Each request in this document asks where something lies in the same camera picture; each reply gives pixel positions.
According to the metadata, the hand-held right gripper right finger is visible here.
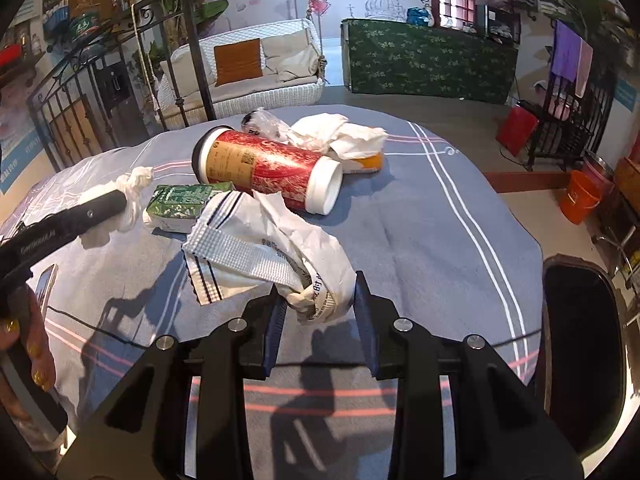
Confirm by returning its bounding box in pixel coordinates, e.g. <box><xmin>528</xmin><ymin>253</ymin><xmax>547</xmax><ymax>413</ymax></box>
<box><xmin>354</xmin><ymin>270</ymin><xmax>586</xmax><ymax>480</ymax></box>

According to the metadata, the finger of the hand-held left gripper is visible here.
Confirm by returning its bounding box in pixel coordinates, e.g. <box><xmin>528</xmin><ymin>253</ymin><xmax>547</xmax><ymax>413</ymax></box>
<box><xmin>65</xmin><ymin>190</ymin><xmax>129</xmax><ymax>230</ymax></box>

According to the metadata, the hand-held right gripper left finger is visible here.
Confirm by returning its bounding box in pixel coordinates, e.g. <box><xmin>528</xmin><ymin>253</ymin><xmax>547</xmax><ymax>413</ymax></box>
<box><xmin>57</xmin><ymin>292</ymin><xmax>289</xmax><ymax>480</ymax></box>

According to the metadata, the small white tissue wad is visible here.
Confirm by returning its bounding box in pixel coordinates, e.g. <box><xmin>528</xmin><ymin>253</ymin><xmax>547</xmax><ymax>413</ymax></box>
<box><xmin>80</xmin><ymin>166</ymin><xmax>155</xmax><ymax>250</ymax></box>

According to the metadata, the green snack packet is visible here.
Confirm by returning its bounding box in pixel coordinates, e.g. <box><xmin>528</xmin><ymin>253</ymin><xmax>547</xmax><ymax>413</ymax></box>
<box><xmin>142</xmin><ymin>183</ymin><xmax>236</xmax><ymax>233</ymax></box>

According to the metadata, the white checked plastic bag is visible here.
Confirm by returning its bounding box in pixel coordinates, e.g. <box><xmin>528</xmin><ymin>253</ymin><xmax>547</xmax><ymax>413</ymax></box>
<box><xmin>181</xmin><ymin>191</ymin><xmax>357</xmax><ymax>323</ymax></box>

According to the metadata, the orange drink bottle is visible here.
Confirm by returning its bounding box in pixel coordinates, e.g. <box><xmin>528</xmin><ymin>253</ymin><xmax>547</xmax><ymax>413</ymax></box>
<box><xmin>345</xmin><ymin>151</ymin><xmax>385</xmax><ymax>175</ymax></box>

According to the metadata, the red cylindrical canister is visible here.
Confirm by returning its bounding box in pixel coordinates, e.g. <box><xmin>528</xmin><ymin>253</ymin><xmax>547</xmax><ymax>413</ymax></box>
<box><xmin>191</xmin><ymin>127</ymin><xmax>344</xmax><ymax>216</ymax></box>

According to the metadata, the white tissue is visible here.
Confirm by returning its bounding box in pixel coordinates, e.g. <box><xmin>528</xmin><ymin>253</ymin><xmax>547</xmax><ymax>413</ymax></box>
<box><xmin>287</xmin><ymin>114</ymin><xmax>388</xmax><ymax>161</ymax></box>

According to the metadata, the black trash bin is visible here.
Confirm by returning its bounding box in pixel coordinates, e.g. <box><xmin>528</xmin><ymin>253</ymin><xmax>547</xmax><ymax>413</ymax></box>
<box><xmin>537</xmin><ymin>255</ymin><xmax>628</xmax><ymax>461</ymax></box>

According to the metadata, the person's left hand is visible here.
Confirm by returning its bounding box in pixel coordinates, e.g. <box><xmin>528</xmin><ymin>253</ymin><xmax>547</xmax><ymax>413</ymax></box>
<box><xmin>0</xmin><ymin>287</ymin><xmax>55</xmax><ymax>396</ymax></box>

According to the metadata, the smartphone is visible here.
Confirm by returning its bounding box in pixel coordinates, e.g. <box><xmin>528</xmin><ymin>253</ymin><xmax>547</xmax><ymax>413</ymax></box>
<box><xmin>32</xmin><ymin>263</ymin><xmax>60</xmax><ymax>331</ymax></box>

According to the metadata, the wooden panel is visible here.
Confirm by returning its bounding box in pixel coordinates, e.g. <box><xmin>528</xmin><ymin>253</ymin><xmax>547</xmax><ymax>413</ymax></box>
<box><xmin>50</xmin><ymin>97</ymin><xmax>98</xmax><ymax>171</ymax></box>

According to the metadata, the blue striped blanket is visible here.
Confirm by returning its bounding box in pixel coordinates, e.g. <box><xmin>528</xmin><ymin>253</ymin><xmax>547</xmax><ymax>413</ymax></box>
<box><xmin>0</xmin><ymin>104</ymin><xmax>545</xmax><ymax>480</ymax></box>

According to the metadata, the beige cushion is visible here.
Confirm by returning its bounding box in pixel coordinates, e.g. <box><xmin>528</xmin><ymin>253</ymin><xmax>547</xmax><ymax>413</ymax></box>
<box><xmin>160</xmin><ymin>57</ymin><xmax>218</xmax><ymax>92</ymax></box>
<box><xmin>261</xmin><ymin>27</ymin><xmax>321</xmax><ymax>83</ymax></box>

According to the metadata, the green round tin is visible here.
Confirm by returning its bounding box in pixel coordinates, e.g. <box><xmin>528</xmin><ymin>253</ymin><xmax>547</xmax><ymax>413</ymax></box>
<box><xmin>70</xmin><ymin>10</ymin><xmax>103</xmax><ymax>41</ymax></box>

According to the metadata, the white wicker swing chair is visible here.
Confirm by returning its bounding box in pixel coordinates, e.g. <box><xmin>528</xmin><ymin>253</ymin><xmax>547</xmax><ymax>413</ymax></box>
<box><xmin>157</xmin><ymin>19</ymin><xmax>326</xmax><ymax>128</ymax></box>

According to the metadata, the orange cushion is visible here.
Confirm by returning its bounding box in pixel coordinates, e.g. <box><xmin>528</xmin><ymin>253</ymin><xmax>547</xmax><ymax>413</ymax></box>
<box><xmin>213</xmin><ymin>38</ymin><xmax>264</xmax><ymax>87</ymax></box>

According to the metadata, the orange bucket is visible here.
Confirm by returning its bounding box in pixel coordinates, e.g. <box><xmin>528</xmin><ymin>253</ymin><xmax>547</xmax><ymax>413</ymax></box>
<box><xmin>559</xmin><ymin>170</ymin><xmax>603</xmax><ymax>226</ymax></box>

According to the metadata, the red bag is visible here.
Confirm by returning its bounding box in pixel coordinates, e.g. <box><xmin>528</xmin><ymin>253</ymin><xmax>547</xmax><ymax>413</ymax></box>
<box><xmin>496</xmin><ymin>105</ymin><xmax>541</xmax><ymax>157</ymax></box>

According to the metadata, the chrome swivel stool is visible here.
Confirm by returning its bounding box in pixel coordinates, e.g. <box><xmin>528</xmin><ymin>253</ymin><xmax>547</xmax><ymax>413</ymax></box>
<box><xmin>592</xmin><ymin>220</ymin><xmax>640</xmax><ymax>291</ymax></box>

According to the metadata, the green patterned counter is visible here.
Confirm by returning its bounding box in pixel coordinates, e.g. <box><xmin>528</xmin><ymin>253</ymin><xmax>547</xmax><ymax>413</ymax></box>
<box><xmin>341</xmin><ymin>18</ymin><xmax>518</xmax><ymax>106</ymax></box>

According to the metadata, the black metal rack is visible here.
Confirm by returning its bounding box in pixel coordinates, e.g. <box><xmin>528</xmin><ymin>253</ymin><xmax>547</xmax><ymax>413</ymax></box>
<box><xmin>527</xmin><ymin>20</ymin><xmax>616</xmax><ymax>173</ymax></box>

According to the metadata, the pink basin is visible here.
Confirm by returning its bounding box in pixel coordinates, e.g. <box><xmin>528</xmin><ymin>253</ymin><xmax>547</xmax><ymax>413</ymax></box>
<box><xmin>582</xmin><ymin>157</ymin><xmax>616</xmax><ymax>196</ymax></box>

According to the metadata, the orange patterned case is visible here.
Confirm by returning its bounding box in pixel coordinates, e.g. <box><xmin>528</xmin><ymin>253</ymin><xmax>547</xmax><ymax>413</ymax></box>
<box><xmin>612</xmin><ymin>157</ymin><xmax>640</xmax><ymax>211</ymax></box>

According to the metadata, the black display box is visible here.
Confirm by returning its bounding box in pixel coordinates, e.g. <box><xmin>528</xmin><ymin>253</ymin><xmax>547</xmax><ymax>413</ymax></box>
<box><xmin>475</xmin><ymin>5</ymin><xmax>522</xmax><ymax>45</ymax></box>

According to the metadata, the pink towel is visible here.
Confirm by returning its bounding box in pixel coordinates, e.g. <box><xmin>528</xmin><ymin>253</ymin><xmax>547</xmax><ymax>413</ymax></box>
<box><xmin>575</xmin><ymin>40</ymin><xmax>594</xmax><ymax>98</ymax></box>

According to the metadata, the purple towel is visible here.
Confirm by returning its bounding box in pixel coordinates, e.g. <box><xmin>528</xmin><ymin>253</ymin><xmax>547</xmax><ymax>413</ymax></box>
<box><xmin>555</xmin><ymin>20</ymin><xmax>583</xmax><ymax>81</ymax></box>

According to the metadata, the green potted plant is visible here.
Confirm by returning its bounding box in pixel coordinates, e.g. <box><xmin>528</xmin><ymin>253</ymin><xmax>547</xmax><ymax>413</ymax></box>
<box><xmin>542</xmin><ymin>0</ymin><xmax>633</xmax><ymax>61</ymax></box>

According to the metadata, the black iron bed frame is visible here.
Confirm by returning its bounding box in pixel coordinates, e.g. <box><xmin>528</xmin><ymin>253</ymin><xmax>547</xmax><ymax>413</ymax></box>
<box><xmin>27</xmin><ymin>0</ymin><xmax>216</xmax><ymax>173</ymax></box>

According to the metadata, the blue wall sign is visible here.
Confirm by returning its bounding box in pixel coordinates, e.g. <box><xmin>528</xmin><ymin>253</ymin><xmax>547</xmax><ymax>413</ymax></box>
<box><xmin>615</xmin><ymin>80</ymin><xmax>638</xmax><ymax>111</ymax></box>

